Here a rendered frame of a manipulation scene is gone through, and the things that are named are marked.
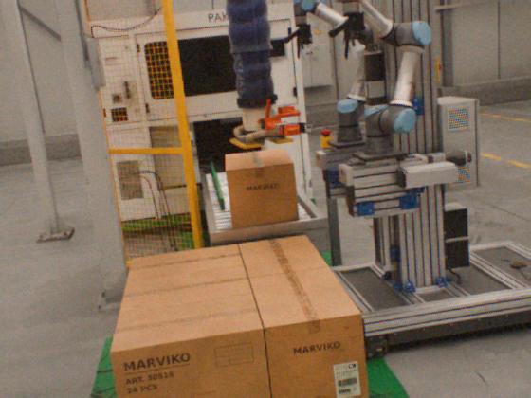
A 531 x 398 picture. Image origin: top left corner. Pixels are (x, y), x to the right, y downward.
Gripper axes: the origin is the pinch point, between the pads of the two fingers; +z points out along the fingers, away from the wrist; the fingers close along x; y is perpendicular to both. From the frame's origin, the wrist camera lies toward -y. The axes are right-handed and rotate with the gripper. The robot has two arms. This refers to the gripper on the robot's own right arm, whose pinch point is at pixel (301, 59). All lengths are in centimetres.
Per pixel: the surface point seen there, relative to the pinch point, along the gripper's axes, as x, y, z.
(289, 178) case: -23, -18, 66
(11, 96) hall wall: 856, -334, 33
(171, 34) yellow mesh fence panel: 50, -72, -23
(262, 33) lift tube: -29.5, -26.6, -16.6
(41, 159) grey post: 262, -202, 74
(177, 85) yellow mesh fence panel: 50, -72, 9
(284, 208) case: -22, -22, 84
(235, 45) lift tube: -25.5, -41.1, -12.2
